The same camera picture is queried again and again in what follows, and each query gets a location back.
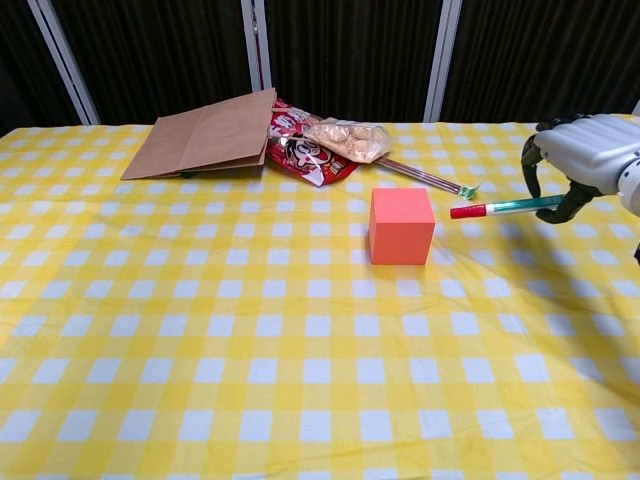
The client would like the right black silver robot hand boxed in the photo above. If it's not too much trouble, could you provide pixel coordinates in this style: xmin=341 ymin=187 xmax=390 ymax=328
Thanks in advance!
xmin=519 ymin=113 xmax=640 ymax=224

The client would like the red and green marker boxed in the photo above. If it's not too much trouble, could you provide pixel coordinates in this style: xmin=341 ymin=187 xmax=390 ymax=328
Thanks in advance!
xmin=449 ymin=194 xmax=569 ymax=221

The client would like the orange cube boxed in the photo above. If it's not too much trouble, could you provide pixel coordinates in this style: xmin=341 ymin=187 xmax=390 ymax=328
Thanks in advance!
xmin=368 ymin=187 xmax=436 ymax=266

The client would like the clear wrapped stick green end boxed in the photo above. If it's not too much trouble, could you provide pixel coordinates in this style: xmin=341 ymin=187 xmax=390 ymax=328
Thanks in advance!
xmin=374 ymin=156 xmax=482 ymax=203

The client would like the clear bag of crackers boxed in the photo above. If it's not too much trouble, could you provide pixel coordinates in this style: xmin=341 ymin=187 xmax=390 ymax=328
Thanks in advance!
xmin=304 ymin=117 xmax=392 ymax=165

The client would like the red snack packet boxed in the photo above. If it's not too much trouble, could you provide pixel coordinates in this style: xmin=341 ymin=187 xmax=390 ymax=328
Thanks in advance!
xmin=265 ymin=98 xmax=360 ymax=188

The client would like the yellow white checkered tablecloth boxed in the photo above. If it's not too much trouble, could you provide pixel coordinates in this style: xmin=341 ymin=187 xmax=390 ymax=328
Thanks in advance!
xmin=0 ymin=119 xmax=640 ymax=480

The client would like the brown paper bag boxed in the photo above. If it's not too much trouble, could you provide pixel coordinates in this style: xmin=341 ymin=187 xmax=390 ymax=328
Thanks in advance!
xmin=120 ymin=87 xmax=278 ymax=182

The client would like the white frame post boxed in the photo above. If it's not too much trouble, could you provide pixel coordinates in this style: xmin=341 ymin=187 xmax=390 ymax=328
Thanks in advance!
xmin=423 ymin=0 xmax=464 ymax=124
xmin=27 ymin=0 xmax=101 ymax=127
xmin=240 ymin=0 xmax=274 ymax=96

